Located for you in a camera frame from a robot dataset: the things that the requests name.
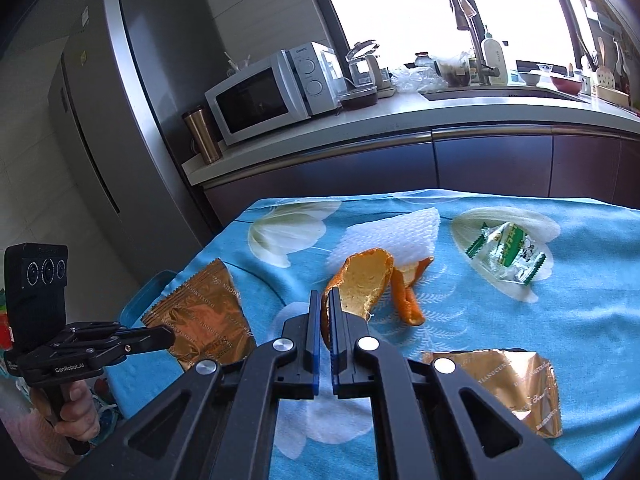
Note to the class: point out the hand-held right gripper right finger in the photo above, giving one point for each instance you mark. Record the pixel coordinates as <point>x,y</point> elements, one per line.
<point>336,365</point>

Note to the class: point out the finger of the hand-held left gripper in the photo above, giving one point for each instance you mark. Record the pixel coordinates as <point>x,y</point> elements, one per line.
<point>115,350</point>
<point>120,332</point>

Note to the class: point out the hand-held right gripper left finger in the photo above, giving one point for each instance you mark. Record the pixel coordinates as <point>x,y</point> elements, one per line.
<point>315,360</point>

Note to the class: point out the blue plastic bin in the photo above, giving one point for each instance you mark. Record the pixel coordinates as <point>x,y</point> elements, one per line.
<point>150,292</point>

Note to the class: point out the brown snack wrapper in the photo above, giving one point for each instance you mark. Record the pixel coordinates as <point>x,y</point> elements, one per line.
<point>200,315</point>

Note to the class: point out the orange peel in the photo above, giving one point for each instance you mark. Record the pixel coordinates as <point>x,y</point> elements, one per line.
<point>362,280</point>

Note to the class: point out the person's left forearm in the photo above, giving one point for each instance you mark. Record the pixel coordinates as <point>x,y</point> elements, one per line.
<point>37,442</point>

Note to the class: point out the person's left hand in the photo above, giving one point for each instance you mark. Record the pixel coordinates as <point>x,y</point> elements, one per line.
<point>80,420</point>

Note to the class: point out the white foam fruit net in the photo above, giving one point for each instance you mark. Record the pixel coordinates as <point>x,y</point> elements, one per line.
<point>390,235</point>

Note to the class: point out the gold foil snack wrapper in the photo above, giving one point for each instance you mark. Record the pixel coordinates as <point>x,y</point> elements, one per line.
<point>510,385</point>

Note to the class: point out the grey refrigerator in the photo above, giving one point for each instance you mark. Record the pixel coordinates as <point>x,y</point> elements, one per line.
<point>125,135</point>

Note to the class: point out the clear green candy wrapper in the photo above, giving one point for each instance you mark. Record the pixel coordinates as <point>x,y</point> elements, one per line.
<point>505,255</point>

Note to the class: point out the copper thermos mug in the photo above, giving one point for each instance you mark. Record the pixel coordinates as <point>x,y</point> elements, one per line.
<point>202,135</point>

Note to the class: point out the blue floral tablecloth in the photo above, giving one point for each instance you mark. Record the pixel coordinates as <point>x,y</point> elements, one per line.
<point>575,335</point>

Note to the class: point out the brown kitchen counter cabinet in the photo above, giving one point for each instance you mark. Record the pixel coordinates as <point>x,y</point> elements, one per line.
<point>500,160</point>

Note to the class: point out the dark red lidded bowl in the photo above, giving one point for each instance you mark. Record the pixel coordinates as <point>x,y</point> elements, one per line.
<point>357,97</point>

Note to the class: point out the white microwave oven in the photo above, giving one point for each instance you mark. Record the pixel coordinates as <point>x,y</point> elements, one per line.
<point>250,100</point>

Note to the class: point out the small white ornament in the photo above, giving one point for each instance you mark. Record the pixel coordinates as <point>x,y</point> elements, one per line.
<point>235,64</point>

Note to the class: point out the clear plastic bag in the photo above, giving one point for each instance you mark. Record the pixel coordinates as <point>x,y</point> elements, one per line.
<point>412,80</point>

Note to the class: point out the glass electric kettle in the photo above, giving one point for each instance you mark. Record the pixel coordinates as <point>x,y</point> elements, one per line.
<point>362,67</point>

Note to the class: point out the plastic bag of dark food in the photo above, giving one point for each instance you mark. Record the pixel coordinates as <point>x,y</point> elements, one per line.
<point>452,72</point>

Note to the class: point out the kitchen sink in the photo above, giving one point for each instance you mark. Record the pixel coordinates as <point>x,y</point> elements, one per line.
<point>500,94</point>

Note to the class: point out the glass jar with dark lid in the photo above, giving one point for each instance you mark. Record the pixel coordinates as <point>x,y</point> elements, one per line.
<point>422,60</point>

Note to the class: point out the white soap bottle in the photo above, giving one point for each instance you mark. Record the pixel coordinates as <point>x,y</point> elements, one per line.
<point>496,60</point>

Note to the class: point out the small white bowl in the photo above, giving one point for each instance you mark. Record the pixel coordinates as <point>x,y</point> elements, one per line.
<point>529,78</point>

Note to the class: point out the steel kitchen faucet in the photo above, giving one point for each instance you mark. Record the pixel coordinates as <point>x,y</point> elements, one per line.
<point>477,45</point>

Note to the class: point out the large dark-framed window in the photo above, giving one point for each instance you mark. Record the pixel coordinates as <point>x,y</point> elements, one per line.
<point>400,5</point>

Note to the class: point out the pale yellow dish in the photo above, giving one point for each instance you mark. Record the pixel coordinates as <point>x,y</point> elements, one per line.
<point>610,95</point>

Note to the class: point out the slotted spatula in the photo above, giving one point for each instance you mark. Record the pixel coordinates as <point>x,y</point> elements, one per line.
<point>604,72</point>

